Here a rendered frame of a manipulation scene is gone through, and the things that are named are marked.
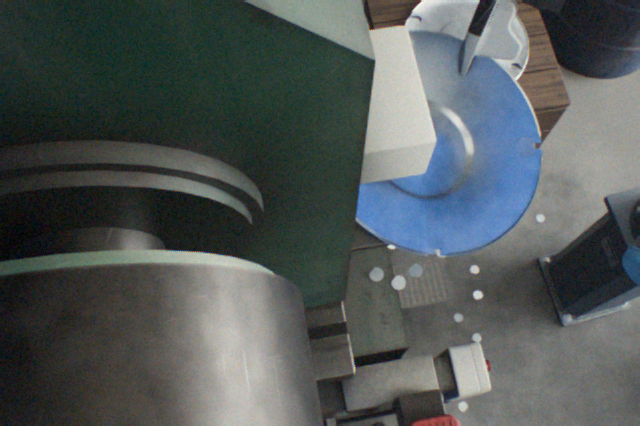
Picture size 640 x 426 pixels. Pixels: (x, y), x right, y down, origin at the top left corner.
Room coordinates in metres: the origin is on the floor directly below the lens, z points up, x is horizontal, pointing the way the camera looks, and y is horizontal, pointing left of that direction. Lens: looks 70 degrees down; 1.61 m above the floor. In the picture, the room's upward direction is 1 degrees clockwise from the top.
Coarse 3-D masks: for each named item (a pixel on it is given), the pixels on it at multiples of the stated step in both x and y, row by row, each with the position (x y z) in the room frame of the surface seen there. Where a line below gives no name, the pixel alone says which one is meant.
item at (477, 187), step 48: (432, 48) 0.43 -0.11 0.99; (432, 96) 0.39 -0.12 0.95; (480, 96) 0.37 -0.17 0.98; (480, 144) 0.33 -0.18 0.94; (384, 192) 0.31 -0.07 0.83; (432, 192) 0.30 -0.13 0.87; (480, 192) 0.29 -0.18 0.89; (528, 192) 0.28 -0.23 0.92; (384, 240) 0.26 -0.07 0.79; (480, 240) 0.24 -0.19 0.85
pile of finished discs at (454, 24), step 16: (432, 0) 0.99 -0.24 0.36; (448, 0) 1.00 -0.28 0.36; (464, 0) 1.00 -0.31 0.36; (416, 16) 0.95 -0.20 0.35; (432, 16) 0.95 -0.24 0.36; (448, 16) 0.95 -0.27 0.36; (464, 16) 0.95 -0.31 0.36; (448, 32) 0.90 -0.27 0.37; (464, 32) 0.90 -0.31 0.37; (528, 48) 0.86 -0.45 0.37; (512, 64) 0.83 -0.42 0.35
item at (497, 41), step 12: (504, 0) 0.43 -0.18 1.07; (492, 12) 0.42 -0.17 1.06; (504, 12) 0.42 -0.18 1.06; (492, 24) 0.42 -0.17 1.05; (504, 24) 0.42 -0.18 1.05; (468, 36) 0.41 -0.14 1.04; (492, 36) 0.41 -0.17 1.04; (504, 36) 0.41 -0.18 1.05; (468, 48) 0.40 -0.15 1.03; (480, 48) 0.40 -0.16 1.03; (492, 48) 0.40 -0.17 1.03; (504, 48) 0.40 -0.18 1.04; (516, 48) 0.39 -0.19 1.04; (468, 60) 0.39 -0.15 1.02
